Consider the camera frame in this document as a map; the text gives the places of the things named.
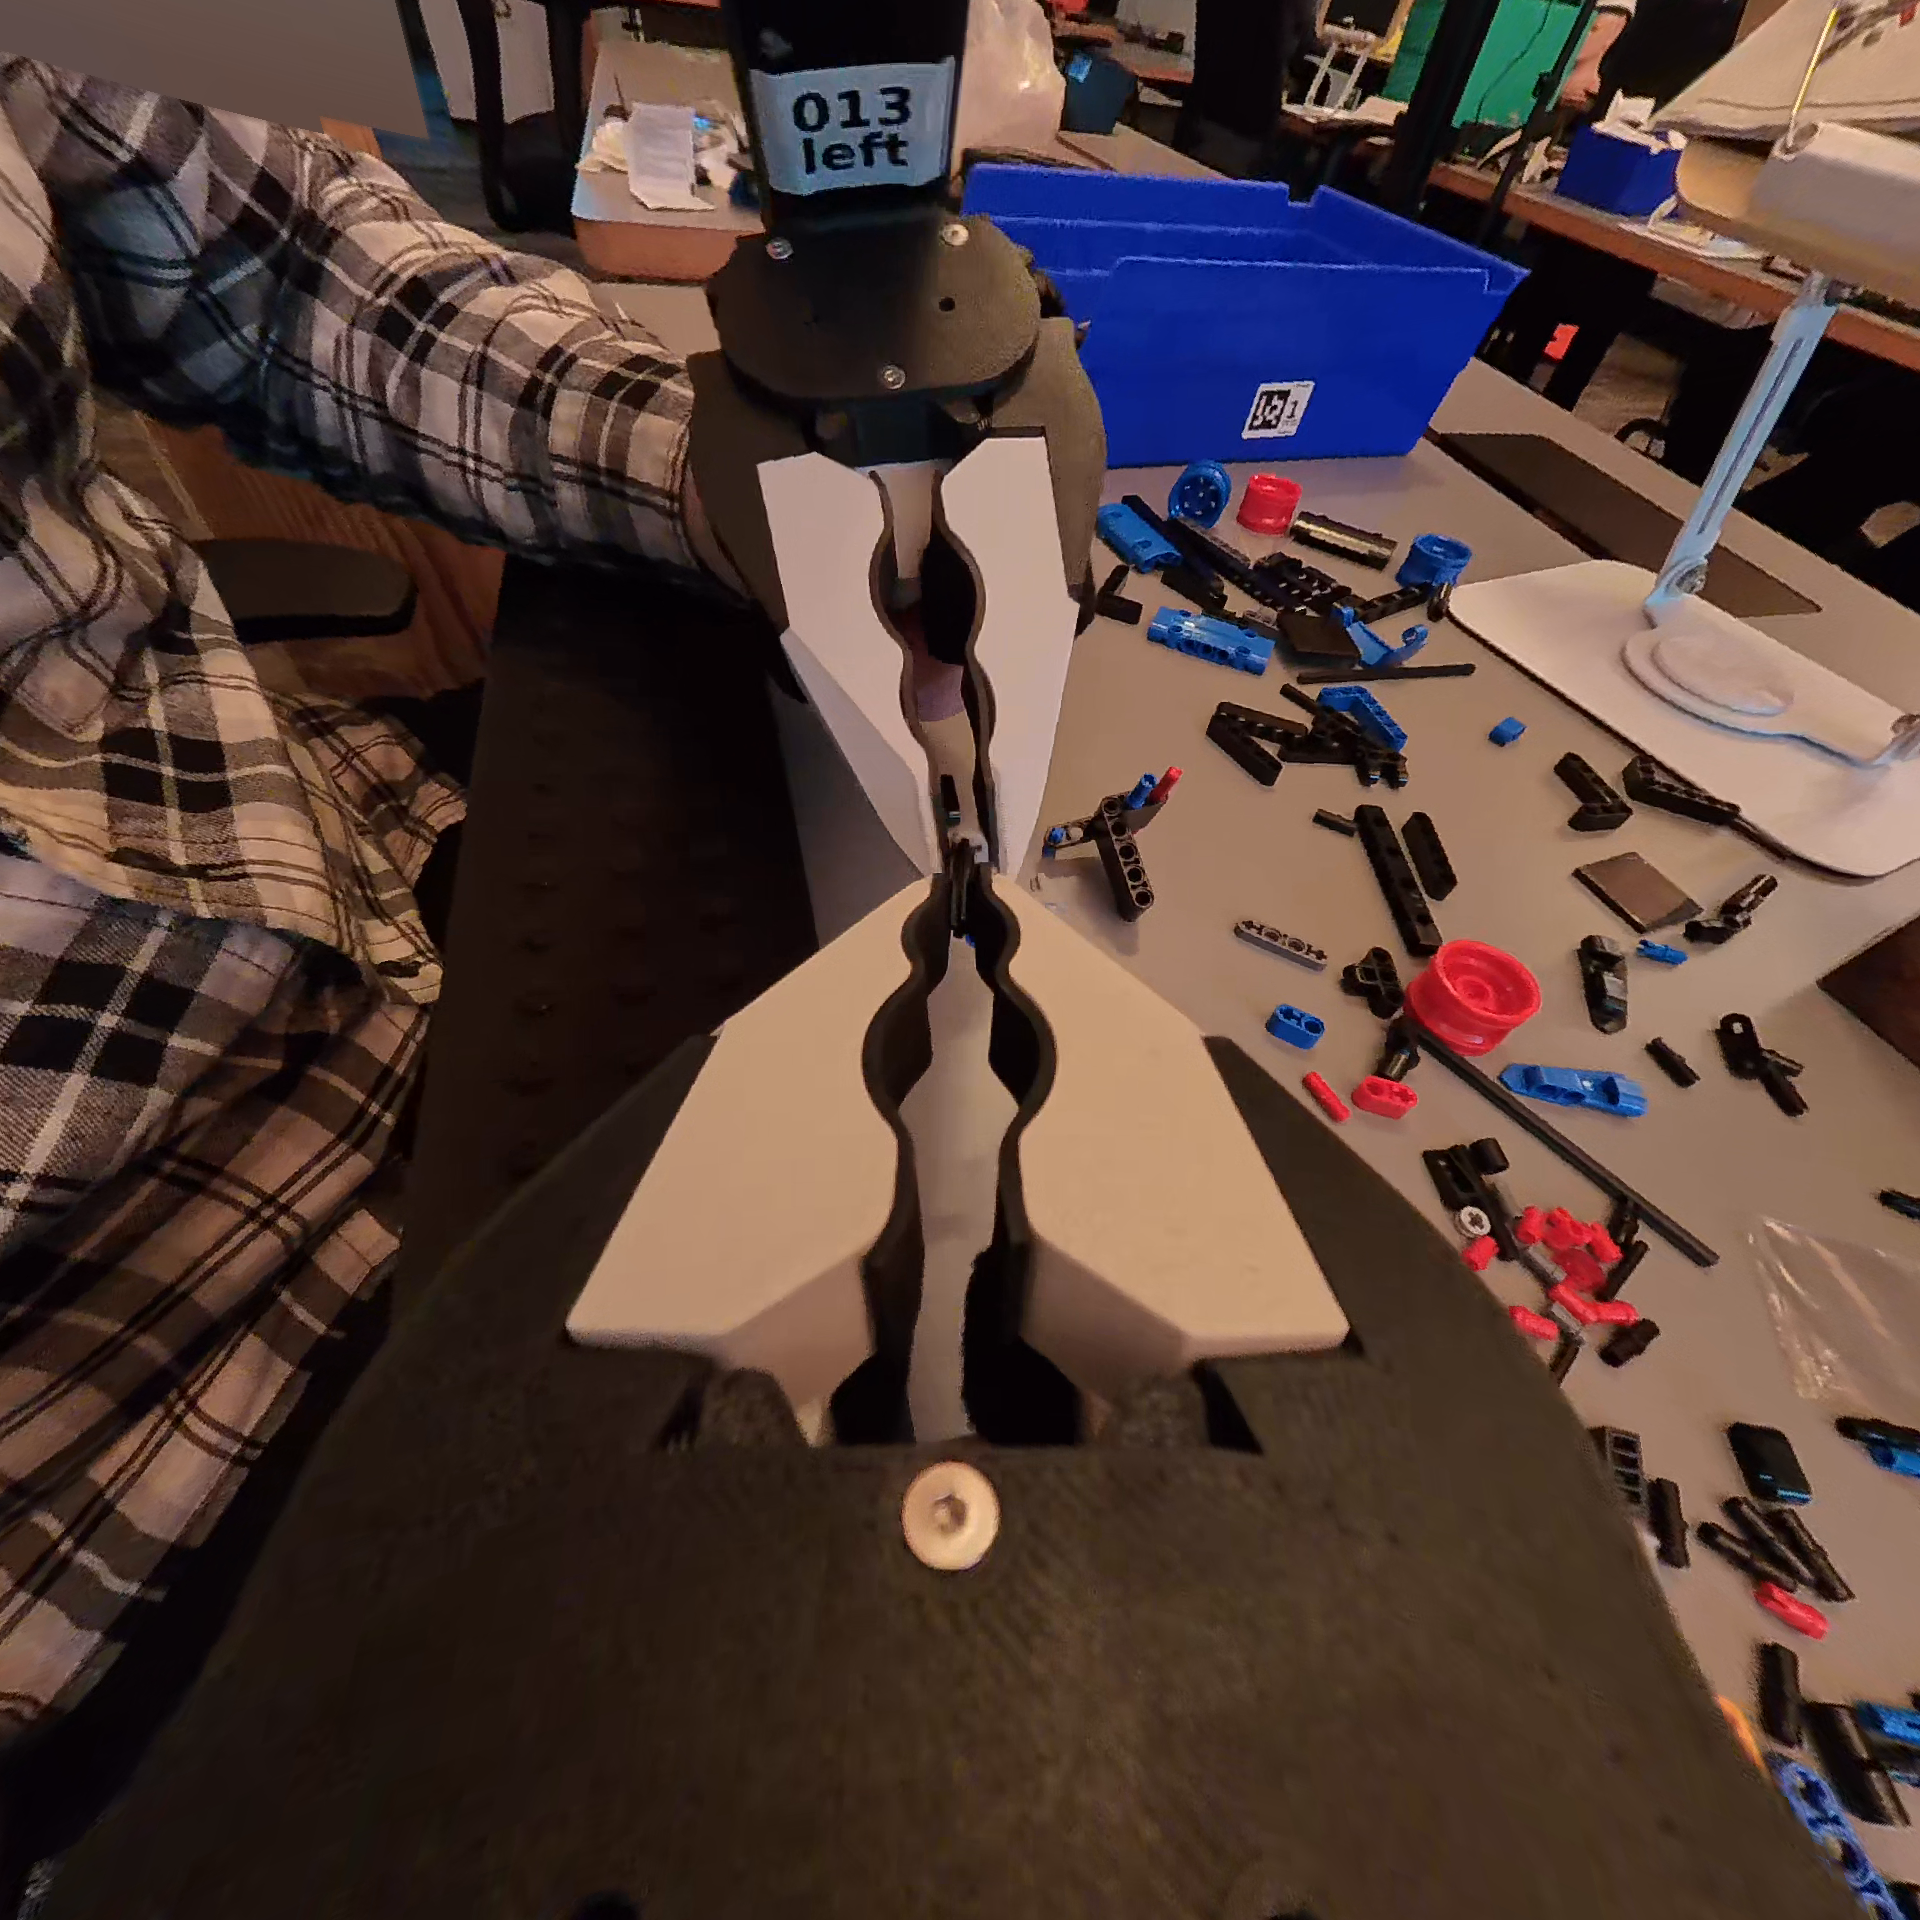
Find green panel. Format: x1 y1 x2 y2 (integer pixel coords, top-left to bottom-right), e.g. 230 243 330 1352
1382 0 1596 128

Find black beam with coloured pins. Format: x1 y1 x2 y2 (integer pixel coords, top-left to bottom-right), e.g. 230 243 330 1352
1042 766 1186 921

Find open instruction booklet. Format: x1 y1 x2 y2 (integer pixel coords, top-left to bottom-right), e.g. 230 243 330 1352
1650 0 1920 144

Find black chair armrest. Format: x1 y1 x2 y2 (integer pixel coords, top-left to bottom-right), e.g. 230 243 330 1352
194 538 424 649

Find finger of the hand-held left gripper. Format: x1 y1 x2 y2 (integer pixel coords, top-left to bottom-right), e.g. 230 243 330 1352
932 432 1088 889
758 457 963 886

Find wooden workbench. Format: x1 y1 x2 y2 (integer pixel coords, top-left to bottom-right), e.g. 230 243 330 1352
1431 151 1920 368

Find grey desk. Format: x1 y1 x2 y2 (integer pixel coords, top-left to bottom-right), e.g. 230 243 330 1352
593 276 1920 1920

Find blue box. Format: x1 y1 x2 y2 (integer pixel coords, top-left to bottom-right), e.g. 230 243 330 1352
1556 124 1686 215

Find black perforated mat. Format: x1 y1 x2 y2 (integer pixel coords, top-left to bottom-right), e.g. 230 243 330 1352
393 563 819 1322

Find black flat panel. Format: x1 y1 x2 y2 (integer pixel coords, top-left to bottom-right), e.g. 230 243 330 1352
1572 854 1705 935

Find person's plaid shirt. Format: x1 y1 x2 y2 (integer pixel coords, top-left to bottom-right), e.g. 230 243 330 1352
0 59 471 1743

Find white plastic bag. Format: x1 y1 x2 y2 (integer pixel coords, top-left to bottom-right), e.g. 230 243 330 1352
960 0 1070 154

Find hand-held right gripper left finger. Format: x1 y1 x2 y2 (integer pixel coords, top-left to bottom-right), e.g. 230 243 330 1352
566 874 963 1450

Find blue tagged storage bin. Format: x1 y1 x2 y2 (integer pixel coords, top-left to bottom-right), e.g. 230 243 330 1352
960 162 1531 472

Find blue curved panel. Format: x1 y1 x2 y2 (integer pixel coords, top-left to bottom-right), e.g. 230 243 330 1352
1500 1064 1650 1121

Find tan table with papers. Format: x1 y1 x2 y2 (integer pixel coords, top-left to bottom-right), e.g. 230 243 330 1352
575 27 770 284

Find long black axle rod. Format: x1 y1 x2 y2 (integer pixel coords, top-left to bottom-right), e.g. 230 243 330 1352
1409 1031 1721 1271

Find grey beam brick assembly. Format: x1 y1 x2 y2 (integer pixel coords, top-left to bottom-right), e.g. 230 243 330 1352
932 774 994 945

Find large red wheel rim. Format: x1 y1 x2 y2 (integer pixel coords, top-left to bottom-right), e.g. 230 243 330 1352
1409 940 1546 1058

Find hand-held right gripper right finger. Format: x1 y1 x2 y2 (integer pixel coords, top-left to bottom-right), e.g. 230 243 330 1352
960 874 1355 1450

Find white book stand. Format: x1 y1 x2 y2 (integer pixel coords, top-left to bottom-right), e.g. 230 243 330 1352
1448 119 1920 881

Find scattered toy brick pieces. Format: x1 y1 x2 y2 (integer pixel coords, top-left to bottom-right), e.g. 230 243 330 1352
1094 457 1920 1920

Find clear plastic bag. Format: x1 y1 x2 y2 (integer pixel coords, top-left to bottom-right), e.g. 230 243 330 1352
1747 1216 1920 1404

